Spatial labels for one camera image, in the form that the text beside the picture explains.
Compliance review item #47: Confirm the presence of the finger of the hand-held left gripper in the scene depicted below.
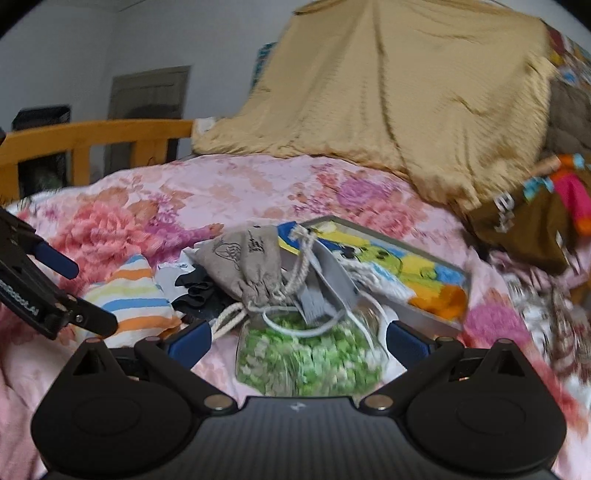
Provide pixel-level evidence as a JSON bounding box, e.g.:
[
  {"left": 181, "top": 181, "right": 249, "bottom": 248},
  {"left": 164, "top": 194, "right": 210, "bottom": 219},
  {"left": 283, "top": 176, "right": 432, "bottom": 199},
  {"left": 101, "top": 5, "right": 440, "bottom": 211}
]
[
  {"left": 58, "top": 295, "right": 119, "bottom": 339},
  {"left": 25, "top": 231, "right": 80, "bottom": 280}
]

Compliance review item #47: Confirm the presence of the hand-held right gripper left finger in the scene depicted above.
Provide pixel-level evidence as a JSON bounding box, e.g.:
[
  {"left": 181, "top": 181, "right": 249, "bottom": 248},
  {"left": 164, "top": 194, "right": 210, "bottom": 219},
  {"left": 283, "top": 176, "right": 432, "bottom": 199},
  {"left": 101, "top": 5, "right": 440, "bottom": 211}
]
[{"left": 69, "top": 320, "right": 234, "bottom": 411}]

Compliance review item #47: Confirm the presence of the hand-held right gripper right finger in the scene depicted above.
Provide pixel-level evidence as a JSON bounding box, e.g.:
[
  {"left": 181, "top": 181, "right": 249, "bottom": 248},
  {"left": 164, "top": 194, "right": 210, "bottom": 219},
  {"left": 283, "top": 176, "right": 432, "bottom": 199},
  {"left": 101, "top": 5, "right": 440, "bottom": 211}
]
[{"left": 359, "top": 320, "right": 525, "bottom": 411}]

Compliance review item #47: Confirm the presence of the colourful cartoon tray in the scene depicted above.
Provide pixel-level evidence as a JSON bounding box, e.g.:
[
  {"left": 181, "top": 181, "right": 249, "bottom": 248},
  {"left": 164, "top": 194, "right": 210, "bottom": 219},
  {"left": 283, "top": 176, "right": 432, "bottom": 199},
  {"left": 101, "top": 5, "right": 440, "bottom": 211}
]
[{"left": 276, "top": 214, "right": 475, "bottom": 334}]

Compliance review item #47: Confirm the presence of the striped pastel cloth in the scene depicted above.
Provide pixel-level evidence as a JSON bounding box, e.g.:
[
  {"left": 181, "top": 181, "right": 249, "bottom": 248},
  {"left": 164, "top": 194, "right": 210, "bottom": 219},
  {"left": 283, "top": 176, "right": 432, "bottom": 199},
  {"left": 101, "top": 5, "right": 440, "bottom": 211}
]
[{"left": 82, "top": 253, "right": 186, "bottom": 348}]

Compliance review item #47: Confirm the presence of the black hair claw clip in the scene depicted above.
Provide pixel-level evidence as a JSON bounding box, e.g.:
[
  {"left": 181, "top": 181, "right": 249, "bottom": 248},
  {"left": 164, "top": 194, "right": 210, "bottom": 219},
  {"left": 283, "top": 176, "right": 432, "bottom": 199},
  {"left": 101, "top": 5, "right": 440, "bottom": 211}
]
[{"left": 174, "top": 267, "right": 217, "bottom": 311}]

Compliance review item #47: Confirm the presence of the clear bag of green pieces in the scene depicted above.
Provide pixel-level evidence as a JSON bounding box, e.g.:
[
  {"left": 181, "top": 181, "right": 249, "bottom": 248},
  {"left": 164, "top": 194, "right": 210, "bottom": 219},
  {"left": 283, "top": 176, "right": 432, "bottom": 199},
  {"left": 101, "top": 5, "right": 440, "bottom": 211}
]
[{"left": 235, "top": 306, "right": 392, "bottom": 398}]

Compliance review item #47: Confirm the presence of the grey fabric cloth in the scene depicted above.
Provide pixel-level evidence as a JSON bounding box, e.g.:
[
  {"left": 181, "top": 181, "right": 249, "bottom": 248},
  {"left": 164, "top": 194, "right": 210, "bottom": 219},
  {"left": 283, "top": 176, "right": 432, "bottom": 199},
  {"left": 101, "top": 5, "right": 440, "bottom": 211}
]
[{"left": 281, "top": 240, "right": 362, "bottom": 325}]

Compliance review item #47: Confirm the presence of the brown white printed blanket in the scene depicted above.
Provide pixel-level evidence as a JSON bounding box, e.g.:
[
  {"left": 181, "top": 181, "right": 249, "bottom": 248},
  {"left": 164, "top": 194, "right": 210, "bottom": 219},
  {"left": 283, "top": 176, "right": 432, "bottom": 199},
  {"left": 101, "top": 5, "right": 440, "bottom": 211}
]
[{"left": 488, "top": 253, "right": 591, "bottom": 418}]

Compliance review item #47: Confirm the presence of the black plastic crate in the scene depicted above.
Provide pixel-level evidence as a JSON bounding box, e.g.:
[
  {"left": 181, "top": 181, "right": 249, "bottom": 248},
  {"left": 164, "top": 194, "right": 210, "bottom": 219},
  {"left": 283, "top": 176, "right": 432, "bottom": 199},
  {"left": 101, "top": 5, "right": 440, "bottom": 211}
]
[{"left": 11, "top": 105, "right": 72, "bottom": 190}]

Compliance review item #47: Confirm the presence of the pink floral bed sheet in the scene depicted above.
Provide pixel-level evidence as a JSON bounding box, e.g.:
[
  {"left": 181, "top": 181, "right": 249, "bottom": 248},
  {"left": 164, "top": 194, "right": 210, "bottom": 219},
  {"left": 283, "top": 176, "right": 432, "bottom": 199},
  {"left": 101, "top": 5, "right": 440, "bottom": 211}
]
[{"left": 0, "top": 154, "right": 591, "bottom": 480}]

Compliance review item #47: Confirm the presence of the brown cloth with white letters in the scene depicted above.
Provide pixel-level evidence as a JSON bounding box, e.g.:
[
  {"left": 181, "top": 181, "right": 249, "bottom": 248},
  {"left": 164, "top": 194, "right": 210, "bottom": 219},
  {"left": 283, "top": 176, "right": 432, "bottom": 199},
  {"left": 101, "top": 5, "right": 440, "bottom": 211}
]
[{"left": 465, "top": 184, "right": 583, "bottom": 278}]

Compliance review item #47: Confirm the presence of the grey door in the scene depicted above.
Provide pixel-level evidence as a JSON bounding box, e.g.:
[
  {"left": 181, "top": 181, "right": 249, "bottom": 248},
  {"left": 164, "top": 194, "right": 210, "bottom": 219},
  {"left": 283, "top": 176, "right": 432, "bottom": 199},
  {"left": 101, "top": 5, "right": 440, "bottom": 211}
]
[{"left": 107, "top": 65, "right": 191, "bottom": 121}]

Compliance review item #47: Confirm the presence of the colourful plush toy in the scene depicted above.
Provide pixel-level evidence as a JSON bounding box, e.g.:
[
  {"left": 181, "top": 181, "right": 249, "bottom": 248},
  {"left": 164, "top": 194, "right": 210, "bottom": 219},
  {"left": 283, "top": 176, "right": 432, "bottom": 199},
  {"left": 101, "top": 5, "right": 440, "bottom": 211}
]
[{"left": 521, "top": 154, "right": 591, "bottom": 241}]

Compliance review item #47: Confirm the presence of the yellow quilted blanket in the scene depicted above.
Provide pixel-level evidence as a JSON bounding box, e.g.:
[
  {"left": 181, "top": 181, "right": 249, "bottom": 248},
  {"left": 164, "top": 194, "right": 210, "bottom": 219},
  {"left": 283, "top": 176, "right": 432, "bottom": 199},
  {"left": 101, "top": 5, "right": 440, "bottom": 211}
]
[{"left": 191, "top": 0, "right": 560, "bottom": 209}]

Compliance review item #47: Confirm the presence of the dark brown fuzzy cloth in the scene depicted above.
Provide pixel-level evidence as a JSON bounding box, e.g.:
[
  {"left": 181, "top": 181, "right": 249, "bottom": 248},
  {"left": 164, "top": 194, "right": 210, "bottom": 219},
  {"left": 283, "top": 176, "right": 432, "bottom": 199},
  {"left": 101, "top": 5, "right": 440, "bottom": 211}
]
[{"left": 546, "top": 82, "right": 591, "bottom": 158}]

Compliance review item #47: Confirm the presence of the teal patterned cloth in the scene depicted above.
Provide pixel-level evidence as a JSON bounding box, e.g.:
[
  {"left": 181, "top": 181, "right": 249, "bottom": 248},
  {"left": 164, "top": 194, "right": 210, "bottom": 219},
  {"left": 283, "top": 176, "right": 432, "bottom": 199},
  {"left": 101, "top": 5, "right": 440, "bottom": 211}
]
[{"left": 250, "top": 41, "right": 279, "bottom": 89}]

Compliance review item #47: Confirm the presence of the multicoloured patterned cloth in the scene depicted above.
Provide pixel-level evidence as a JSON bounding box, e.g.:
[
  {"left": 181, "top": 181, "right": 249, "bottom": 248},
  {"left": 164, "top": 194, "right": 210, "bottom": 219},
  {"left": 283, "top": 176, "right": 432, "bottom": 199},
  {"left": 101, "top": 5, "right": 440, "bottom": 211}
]
[{"left": 546, "top": 22, "right": 591, "bottom": 89}]

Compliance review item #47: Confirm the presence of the grey drawstring pouch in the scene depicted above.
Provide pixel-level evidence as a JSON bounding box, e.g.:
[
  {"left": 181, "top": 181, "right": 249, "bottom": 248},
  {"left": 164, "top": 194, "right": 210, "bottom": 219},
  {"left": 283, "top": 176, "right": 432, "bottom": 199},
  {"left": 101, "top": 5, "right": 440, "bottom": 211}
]
[{"left": 193, "top": 224, "right": 297, "bottom": 342}]

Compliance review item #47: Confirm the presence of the wooden bed frame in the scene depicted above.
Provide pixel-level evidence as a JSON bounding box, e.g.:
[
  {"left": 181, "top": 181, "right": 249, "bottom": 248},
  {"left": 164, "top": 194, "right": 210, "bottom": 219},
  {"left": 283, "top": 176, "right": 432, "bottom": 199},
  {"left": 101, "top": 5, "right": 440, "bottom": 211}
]
[{"left": 0, "top": 119, "right": 195, "bottom": 200}]

